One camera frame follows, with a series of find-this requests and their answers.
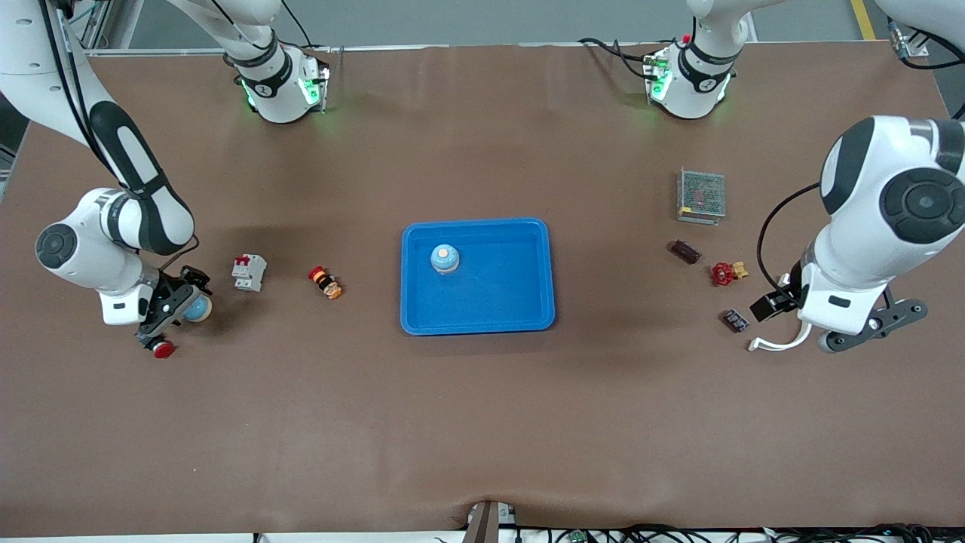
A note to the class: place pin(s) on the red handwheel brass valve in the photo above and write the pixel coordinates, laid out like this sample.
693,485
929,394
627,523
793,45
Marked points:
722,274

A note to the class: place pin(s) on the red mushroom push button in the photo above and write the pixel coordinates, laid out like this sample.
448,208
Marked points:
163,348

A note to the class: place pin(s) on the yellow emergency stop switch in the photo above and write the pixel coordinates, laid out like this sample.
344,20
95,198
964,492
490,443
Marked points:
326,283

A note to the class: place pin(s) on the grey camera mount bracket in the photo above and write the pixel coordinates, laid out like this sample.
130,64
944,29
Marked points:
486,524

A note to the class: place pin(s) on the metal mesh power supply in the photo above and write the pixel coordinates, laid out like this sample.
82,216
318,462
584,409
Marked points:
701,194

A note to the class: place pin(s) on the blue plastic tray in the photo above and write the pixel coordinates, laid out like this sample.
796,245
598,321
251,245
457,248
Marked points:
494,286

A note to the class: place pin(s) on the white curved plastic piece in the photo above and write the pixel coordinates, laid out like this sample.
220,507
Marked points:
776,345

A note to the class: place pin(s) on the black relay block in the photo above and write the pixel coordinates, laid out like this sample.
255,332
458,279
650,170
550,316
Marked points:
684,252
736,320

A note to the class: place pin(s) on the light blue call bell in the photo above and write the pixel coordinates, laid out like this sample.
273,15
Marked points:
200,311
445,259

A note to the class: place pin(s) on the white circuit breaker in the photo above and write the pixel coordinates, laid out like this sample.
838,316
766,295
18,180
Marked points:
249,273

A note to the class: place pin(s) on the aluminium frame post with bracket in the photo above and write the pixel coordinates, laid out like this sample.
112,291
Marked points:
914,47
96,23

